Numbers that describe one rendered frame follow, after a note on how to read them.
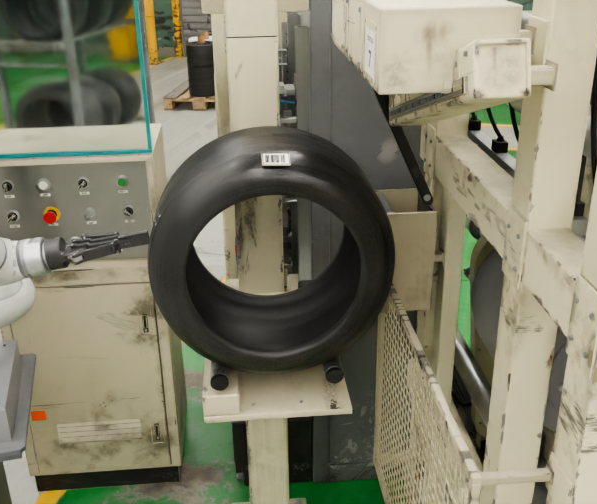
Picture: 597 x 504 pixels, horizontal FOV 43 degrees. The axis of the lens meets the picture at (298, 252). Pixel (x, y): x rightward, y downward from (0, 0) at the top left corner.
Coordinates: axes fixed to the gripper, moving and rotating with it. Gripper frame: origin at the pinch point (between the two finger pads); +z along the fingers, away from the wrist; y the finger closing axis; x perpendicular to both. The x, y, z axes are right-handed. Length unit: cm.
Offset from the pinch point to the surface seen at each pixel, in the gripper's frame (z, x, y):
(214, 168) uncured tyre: 22.5, -16.1, -8.2
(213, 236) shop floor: -12, 123, 297
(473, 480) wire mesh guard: 60, 34, -61
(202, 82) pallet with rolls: -24, 91, 658
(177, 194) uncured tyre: 13.3, -11.6, -7.8
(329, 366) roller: 40, 38, -9
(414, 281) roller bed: 68, 34, 19
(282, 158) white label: 37.2, -16.2, -10.1
